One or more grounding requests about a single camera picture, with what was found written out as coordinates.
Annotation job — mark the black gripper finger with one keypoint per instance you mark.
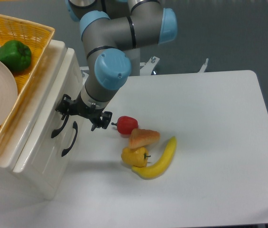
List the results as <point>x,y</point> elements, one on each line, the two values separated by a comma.
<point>63,106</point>
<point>102,121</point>

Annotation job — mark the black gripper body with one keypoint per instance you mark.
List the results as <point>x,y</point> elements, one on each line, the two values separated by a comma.
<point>78,107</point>

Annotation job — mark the white drawer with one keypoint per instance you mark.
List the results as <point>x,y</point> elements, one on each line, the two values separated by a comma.
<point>57,146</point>
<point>39,146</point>

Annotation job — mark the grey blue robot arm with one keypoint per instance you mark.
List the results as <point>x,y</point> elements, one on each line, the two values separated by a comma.
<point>108,29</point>

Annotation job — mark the white drawer cabinet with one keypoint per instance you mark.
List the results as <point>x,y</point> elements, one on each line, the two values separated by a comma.
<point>31,181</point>

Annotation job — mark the red bell pepper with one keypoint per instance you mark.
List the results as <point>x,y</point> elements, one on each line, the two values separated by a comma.
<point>125,125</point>

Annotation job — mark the orange toast slice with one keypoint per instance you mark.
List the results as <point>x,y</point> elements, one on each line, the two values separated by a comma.
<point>142,137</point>

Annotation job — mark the yellow bell pepper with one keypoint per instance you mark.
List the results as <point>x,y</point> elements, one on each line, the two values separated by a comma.
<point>137,157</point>

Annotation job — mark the green bell pepper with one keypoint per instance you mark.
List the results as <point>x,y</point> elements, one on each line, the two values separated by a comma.
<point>15,55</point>

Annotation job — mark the yellow banana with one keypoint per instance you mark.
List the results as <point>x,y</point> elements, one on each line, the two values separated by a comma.
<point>158,168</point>

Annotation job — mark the yellow woven basket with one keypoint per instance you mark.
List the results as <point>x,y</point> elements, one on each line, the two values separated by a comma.
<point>37,37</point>

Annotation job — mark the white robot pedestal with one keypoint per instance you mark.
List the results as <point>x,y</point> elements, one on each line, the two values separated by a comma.
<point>134,57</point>

